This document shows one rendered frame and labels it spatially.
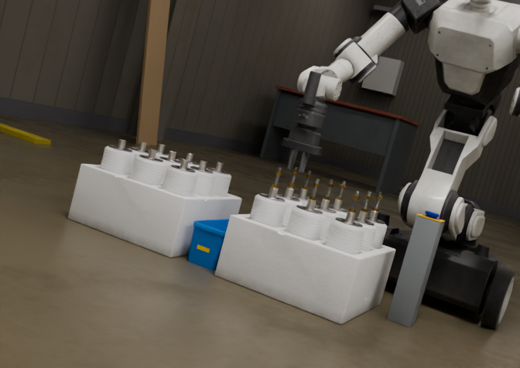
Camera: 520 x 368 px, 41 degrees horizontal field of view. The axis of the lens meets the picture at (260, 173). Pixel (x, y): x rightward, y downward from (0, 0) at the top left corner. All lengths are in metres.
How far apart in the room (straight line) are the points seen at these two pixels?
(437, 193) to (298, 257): 0.58
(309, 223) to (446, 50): 0.73
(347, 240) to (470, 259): 0.61
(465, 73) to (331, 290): 0.84
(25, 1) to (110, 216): 3.21
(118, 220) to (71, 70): 3.54
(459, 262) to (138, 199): 1.04
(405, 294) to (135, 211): 0.83
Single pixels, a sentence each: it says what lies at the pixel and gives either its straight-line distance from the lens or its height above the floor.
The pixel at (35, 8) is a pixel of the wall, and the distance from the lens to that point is 5.27.
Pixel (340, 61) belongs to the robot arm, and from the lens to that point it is 2.22.
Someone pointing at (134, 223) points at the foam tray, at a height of 0.06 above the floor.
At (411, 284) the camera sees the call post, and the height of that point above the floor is 0.12.
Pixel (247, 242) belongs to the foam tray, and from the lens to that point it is 1.93.
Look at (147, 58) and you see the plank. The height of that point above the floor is 0.66.
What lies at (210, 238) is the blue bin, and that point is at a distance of 2.03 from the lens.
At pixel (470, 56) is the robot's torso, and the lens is 2.23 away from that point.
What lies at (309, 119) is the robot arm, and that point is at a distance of 2.03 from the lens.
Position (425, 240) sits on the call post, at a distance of 2.01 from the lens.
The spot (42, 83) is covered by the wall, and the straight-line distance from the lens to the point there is 5.42.
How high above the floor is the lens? 0.47
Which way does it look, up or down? 5 degrees down
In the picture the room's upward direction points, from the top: 15 degrees clockwise
